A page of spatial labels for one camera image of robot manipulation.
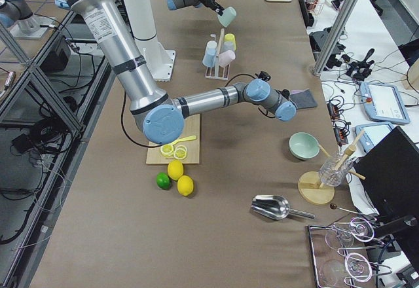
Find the green plastic cup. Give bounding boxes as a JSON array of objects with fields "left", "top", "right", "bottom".
[{"left": 217, "top": 7, "right": 237, "bottom": 27}]

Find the pink plastic cup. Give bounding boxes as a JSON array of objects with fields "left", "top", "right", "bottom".
[{"left": 219, "top": 50, "right": 236, "bottom": 68}]

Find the yellow plastic cup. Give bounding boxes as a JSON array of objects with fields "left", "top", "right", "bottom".
[{"left": 223, "top": 33, "right": 236, "bottom": 51}]

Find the light blue plastic cup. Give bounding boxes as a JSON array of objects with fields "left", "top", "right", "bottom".
[{"left": 202, "top": 47, "right": 217, "bottom": 68}]

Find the wooden cutting board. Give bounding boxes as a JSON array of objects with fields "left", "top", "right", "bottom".
[{"left": 146, "top": 115, "right": 201, "bottom": 165}]

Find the grey folded cloth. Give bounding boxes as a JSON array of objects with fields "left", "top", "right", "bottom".
[{"left": 289, "top": 89, "right": 318, "bottom": 110}]

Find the yellow plastic knife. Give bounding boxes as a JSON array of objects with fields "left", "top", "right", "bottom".
[{"left": 171, "top": 135, "right": 197, "bottom": 145}]

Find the lemon slice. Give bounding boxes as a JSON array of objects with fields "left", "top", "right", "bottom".
[
  {"left": 160, "top": 144, "right": 175, "bottom": 157},
  {"left": 173, "top": 145, "right": 188, "bottom": 160}
]

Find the mint green bowl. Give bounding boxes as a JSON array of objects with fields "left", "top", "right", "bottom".
[{"left": 289, "top": 132, "right": 319, "bottom": 160}]

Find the green lime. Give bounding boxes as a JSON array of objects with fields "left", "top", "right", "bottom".
[{"left": 156, "top": 172, "right": 171, "bottom": 190}]

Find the blue teach pendant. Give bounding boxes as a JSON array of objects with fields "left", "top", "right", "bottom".
[
  {"left": 354, "top": 122, "right": 395, "bottom": 153},
  {"left": 359, "top": 82, "right": 410, "bottom": 125}
]

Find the clear glass mug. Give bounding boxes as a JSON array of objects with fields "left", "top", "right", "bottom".
[{"left": 319, "top": 156, "right": 353, "bottom": 187}]

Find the wooden mug tree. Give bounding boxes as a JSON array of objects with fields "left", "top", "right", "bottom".
[{"left": 298, "top": 131, "right": 365, "bottom": 205}]

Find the metal scoop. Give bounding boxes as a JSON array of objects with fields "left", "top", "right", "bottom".
[{"left": 251, "top": 194, "right": 316, "bottom": 221}]

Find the black computer monitor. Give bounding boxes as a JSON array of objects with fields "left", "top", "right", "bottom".
[{"left": 354, "top": 125, "right": 419, "bottom": 223}]

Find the metal glass rack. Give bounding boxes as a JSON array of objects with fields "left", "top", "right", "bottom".
[{"left": 307, "top": 216, "right": 392, "bottom": 287}]

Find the white wire cup rack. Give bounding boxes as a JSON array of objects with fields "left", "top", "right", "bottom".
[{"left": 205, "top": 28, "right": 231, "bottom": 81}]

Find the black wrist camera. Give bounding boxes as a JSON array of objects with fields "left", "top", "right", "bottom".
[{"left": 255, "top": 71, "right": 272, "bottom": 82}]

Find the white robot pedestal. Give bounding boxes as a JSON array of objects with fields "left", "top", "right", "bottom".
[{"left": 123, "top": 0, "right": 175, "bottom": 82}]

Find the aluminium frame post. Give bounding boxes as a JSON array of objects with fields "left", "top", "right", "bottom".
[{"left": 312, "top": 0, "right": 357, "bottom": 77}]

